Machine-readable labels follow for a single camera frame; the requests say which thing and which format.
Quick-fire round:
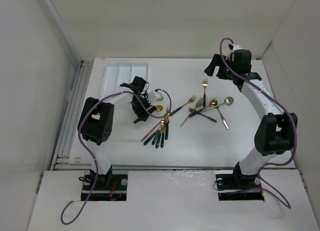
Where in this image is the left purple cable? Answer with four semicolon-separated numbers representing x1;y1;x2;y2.
60;88;172;226

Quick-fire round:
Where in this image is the gold knife green handle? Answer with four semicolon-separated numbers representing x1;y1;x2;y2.
160;124;165;148
152;124;164;149

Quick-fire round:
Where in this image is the silver fork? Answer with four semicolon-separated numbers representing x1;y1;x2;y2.
212;98;230;130

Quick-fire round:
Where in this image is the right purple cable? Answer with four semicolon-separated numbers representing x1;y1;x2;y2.
219;37;299;209

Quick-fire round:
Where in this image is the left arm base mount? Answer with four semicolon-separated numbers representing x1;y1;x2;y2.
78;170;128;202

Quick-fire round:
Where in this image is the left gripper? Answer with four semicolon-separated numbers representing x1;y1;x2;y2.
131;94;156;121

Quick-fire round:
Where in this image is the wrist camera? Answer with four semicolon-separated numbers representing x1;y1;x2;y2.
147;91;164;104
226;43;242;60

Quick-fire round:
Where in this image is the gold fork green handle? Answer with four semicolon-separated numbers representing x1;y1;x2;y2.
164;106;171;140
202;78;208;107
170;95;197;116

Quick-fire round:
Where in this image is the rose gold knife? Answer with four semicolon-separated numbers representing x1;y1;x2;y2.
140;120;163;142

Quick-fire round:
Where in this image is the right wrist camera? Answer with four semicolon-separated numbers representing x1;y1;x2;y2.
226;43;242;60

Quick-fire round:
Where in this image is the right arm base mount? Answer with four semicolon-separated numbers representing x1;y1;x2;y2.
214;170;265;201

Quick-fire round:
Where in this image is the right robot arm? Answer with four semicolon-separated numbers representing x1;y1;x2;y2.
204;49;298;190

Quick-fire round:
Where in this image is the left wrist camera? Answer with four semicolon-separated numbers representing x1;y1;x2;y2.
147;91;164;104

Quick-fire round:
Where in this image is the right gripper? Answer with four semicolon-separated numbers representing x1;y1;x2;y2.
203;53;238;81

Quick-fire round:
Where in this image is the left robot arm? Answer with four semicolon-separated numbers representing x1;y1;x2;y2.
77;76;156;190

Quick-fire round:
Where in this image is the white cutlery tray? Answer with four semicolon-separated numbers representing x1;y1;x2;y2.
99;62;149;98

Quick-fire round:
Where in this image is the purple cable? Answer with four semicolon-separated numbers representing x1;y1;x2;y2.
60;88;172;226
219;37;299;209

